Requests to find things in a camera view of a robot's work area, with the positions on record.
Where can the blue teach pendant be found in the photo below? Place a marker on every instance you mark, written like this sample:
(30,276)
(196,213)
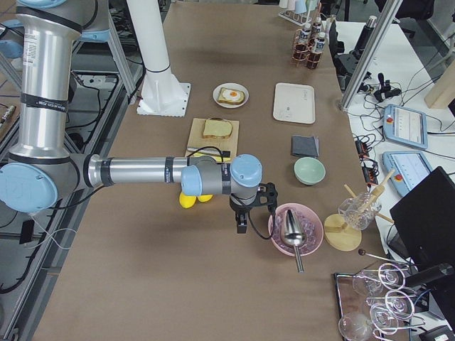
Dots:
(410,168)
(405,126)

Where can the grey folded cloth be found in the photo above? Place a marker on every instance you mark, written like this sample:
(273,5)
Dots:
(305,146)

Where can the pink bowl with ice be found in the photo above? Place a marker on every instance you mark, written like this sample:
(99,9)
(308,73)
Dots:
(295,217)

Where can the aluminium frame post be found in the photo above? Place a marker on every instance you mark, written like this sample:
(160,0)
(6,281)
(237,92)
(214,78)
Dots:
(384,21)

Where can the metal scoop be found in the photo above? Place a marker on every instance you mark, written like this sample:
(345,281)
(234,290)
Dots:
(291,234)

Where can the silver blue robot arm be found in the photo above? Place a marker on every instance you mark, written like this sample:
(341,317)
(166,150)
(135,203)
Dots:
(40,171)

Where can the cream rabbit tray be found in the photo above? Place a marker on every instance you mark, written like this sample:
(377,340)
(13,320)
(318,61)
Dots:
(294,103)

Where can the wooden cutting board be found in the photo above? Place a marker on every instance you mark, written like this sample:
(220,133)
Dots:
(195,138)

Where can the black glass tray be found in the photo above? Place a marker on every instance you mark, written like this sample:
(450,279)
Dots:
(350,301)

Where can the white round plate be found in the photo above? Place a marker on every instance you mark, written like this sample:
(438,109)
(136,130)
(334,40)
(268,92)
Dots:
(231,86)

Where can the wooden mug stand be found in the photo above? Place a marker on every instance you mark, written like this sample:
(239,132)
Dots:
(339,234)

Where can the copper wire bottle rack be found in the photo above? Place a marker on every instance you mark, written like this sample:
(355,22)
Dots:
(308,44)

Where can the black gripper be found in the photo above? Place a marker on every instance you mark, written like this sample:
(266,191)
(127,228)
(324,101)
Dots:
(239,209)

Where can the tea bottle white cap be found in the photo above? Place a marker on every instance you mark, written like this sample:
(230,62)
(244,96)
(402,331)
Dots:
(302,42)

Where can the green bowl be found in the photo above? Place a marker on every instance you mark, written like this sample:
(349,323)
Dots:
(309,171)

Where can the black monitor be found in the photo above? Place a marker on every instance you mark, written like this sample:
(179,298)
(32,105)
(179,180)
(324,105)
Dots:
(424,219)

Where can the wine glass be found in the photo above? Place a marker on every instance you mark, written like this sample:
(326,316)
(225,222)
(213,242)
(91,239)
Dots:
(381,323)
(372,282)
(397,302)

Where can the yellow lemon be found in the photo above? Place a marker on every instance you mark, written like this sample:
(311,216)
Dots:
(204,198)
(186,201)

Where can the fried egg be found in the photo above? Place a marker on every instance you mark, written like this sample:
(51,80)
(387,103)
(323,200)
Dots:
(231,95)

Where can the plain bread slice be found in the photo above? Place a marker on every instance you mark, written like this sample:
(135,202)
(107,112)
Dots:
(217,129)

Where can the glass mug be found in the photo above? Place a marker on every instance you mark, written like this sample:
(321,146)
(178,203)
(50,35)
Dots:
(358,212)

